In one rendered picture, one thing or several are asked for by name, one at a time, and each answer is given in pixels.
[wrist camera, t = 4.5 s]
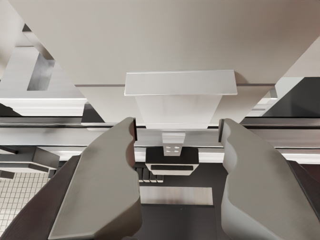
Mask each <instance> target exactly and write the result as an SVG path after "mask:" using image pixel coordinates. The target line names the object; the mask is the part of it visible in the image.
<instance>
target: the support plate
mask: <svg viewBox="0 0 320 240"><path fill-rule="evenodd" d="M7 1H8V2H9V4H10V5H11V6H12V7H13V8H14V10H15V11H16V12H17V13H18V14H19V16H20V17H21V18H22V19H23V21H24V22H25V23H26V24H27V26H28V27H29V28H30V29H31V31H32V32H33V33H34V34H35V36H36V37H37V38H38V39H39V41H40V42H41V43H42V44H43V46H44V47H45V48H46V49H47V51H48V52H49V53H50V54H51V56H52V57H53V58H54V59H55V60H56V62H57V63H58V64H59V65H60V67H61V68H62V69H63V70H64V71H65V73H66V74H67V75H68V77H69V78H70V79H71V80H72V82H73V83H74V84H75V85H77V84H126V75H127V72H128V71H173V70H234V74H235V80H236V84H271V83H277V82H278V81H279V80H280V78H281V77H282V76H283V75H284V74H285V73H286V72H287V71H288V70H289V69H290V68H291V66H292V65H293V64H294V63H295V62H296V61H297V60H298V59H299V58H300V57H301V56H302V54H303V53H304V52H305V51H306V50H307V49H308V48H309V47H310V46H311V45H312V43H313V42H314V41H315V40H316V39H317V38H318V37H319V36H320V0H7ZM272 87H273V86H237V93H238V94H237V95H223V96H222V98H221V100H220V102H219V104H218V106H217V108H216V110H215V112H214V114H213V117H212V119H211V121H210V123H219V121H220V119H225V118H230V119H232V120H234V121H235V122H237V123H240V122H241V121H242V120H243V119H244V118H245V117H246V116H247V115H248V113H249V112H250V111H251V110H252V109H253V108H254V107H255V106H256V105H257V104H258V102H259V101H260V100H261V99H262V98H263V97H264V96H265V95H266V94H267V93H268V92H269V90H270V89H271V88H272ZM77 88H78V89H79V90H80V91H81V93H82V94H83V95H84V97H85V98H86V99H87V100H88V101H89V103H90V104H91V105H92V106H93V108H94V109H95V110H96V112H97V113H98V114H99V115H100V116H101V117H102V119H103V120H104V121H105V122H111V123H119V122H121V121H122V120H124V119H125V118H127V117H133V118H136V123H144V120H143V117H142V114H141V112H140V109H139V106H138V103H137V101H136V98H135V96H125V95H124V93H125V87H77Z"/></svg>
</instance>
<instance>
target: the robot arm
mask: <svg viewBox="0 0 320 240"><path fill-rule="evenodd" d="M135 141H138V139H137V127H136V118H133V117H127V118H125V119H124V120H122V121H121V122H119V123H118V124H116V125H115V126H113V127H112V128H110V129H109V130H107V131H106V132H104V133H103V134H101V135H100V136H98V137H97V138H96V139H95V140H94V141H93V142H92V143H91V144H89V145H88V146H87V147H86V148H85V149H84V150H83V152H82V153H81V154H80V155H73V156H72V157H71V158H70V159H69V160H68V161H67V162H66V163H65V164H64V165H63V166H62V167H61V168H60V169H59V170H58V171H57V172H56V173H55V174H54V175H53V177H52V178H51V179H50V180H49V181H48V182H47V183H46V184H45V185H44V186H43V187H42V188H41V189H40V190H39V191H38V192H37V193H36V194H35V195H34V197H33V198H32V199H31V200H30V201H29V202H28V203H27V204H26V205H25V206H24V207H23V208H22V210H21V211H20V212H19V213H18V214H17V215H16V217H15V218H14V219H13V220H12V222H11V223H10V224H9V226H8V227H7V228H6V229H5V231H4V232H3V234H2V235H1V236H0V240H139V239H138V238H136V237H132V236H133V235H134V234H135V233H136V232H137V231H139V229H140V228H141V226H142V212H141V201H140V185H139V176H138V173H137V172H136V171H135V170H134V169H133V168H132V167H133V166H134V164H135V151H134V143H135ZM218 142H220V143H221V145H222V146H223V147H224V149H225V152H224V158H223V166H224V168H225V169H226V170H227V172H228V175H227V179H226V184H225V189H224V193H223V198H222V203H221V226H222V229H223V231H224V232H225V233H226V234H227V235H228V236H229V237H230V238H231V239H232V240H320V183H319V182H318V181H317V180H316V179H315V178H314V177H313V176H312V175H311V174H310V173H308V172H307V171H306V170H305V169H304V168H303V167H302V166H301V165H300V164H299V163H297V162H296V161H295V160H287V159H286V158H285V157H284V156H283V155H282V154H281V153H280V152H279V151H278V150H277V149H275V148H274V147H273V146H272V145H271V144H269V143H268V142H267V141H266V140H264V139H263V138H261V137H260V136H258V135H257V134H255V133H253V132H252V131H250V130H248V129H247V128H245V127H243V126H242V125H240V124H238V123H237V122H235V121H234V120H232V119H230V118H225V119H220V121H219V140H218Z"/></svg>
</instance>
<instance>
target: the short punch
mask: <svg viewBox="0 0 320 240"><path fill-rule="evenodd" d="M140 201H141V212H142V226H141V228H140V229H139V231H137V232H136V233H135V234H134V235H133V236H132V237H136V238H138V239H139V240H218V239H217V227H216V216H215V207H214V205H213V200H212V188H204V187H153V186H140Z"/></svg>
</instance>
